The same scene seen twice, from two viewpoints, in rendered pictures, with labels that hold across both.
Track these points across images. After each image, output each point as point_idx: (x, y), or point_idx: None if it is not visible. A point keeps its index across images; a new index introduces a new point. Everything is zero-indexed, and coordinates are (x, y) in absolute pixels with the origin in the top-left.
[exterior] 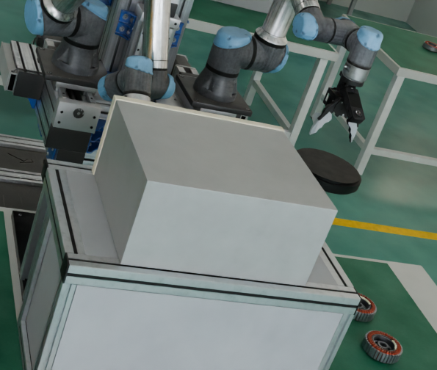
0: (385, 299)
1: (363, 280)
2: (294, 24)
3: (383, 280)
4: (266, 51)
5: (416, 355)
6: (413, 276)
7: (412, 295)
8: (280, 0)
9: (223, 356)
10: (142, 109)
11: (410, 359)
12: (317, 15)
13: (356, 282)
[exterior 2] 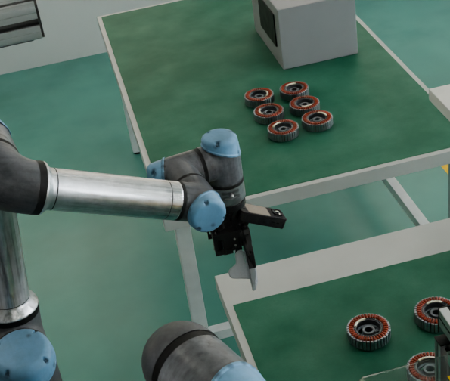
0: (320, 310)
1: (292, 326)
2: (202, 222)
3: (276, 309)
4: (38, 320)
5: (417, 291)
6: (246, 284)
7: (292, 287)
8: (13, 254)
9: None
10: None
11: (429, 295)
12: (200, 187)
13: (300, 333)
